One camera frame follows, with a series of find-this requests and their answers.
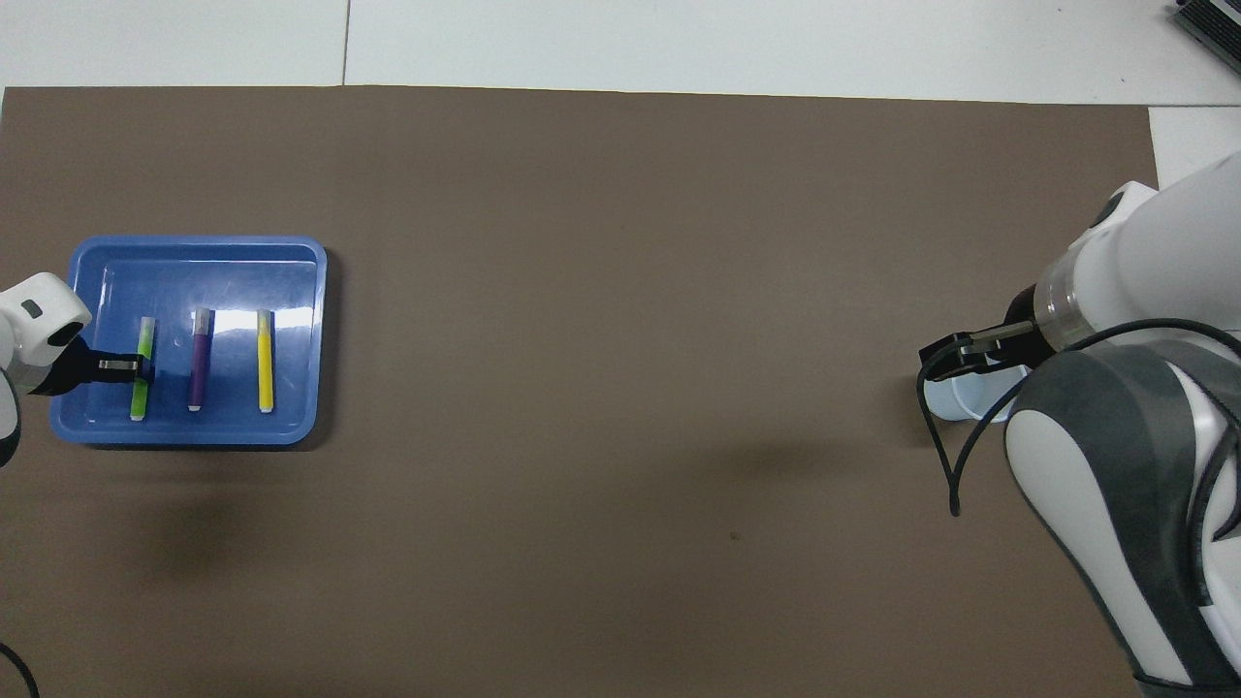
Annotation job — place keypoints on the brown table mat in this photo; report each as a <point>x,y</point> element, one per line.
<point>620,291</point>

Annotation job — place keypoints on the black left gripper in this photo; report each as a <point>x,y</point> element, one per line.
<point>73,370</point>

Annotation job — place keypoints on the translucent plastic pen cup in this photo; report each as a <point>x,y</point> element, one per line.
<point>955,397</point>

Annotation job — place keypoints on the grey ribbed device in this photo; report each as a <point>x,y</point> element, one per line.
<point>1212,24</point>

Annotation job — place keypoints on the purple marker pen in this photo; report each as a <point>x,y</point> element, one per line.
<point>200,364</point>

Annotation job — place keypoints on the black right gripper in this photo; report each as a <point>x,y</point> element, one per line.
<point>1023,320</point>

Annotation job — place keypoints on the green marker pen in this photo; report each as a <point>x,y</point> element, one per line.
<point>142,397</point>

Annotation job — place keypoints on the yellow marker pen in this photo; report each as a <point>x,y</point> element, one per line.
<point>265,364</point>

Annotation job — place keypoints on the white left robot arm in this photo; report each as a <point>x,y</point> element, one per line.
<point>34,334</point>

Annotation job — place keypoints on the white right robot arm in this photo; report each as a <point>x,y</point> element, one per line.
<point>1144,388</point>

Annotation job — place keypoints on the blue plastic tray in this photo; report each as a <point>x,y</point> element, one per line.
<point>281,388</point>

